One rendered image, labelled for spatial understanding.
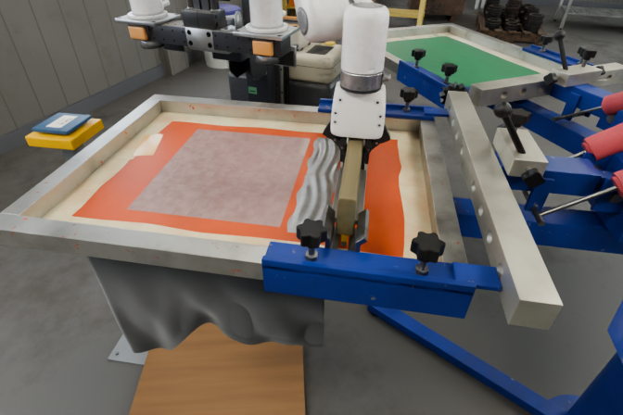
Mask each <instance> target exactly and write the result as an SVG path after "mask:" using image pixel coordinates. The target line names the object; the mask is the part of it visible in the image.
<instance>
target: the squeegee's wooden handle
mask: <svg viewBox="0 0 623 415"><path fill-rule="evenodd" d="M363 140H364V139H361V138H349V140H348V146H347V152H346V156H345V162H344V168H343V172H342V178H341V184H340V188H339V194H338V200H337V226H336V233H338V234H346V235H354V227H355V218H356V209H357V200H358V192H359V183H360V174H361V165H362V148H363Z"/></svg>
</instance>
